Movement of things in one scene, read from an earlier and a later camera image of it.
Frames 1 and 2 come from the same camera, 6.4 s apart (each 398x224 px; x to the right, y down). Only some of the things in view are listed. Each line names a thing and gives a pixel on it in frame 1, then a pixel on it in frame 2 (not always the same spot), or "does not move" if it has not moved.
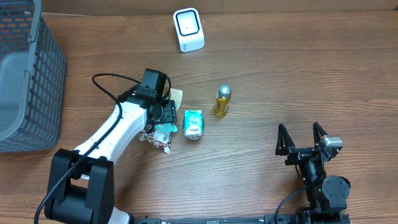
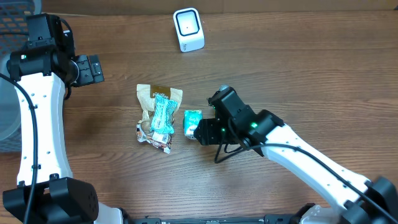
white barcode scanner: [189, 30] does not move
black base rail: [266, 219] does not move
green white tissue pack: [193, 124] does not move
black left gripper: [169, 112] -> [92, 70]
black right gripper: [285, 146] -> [210, 129]
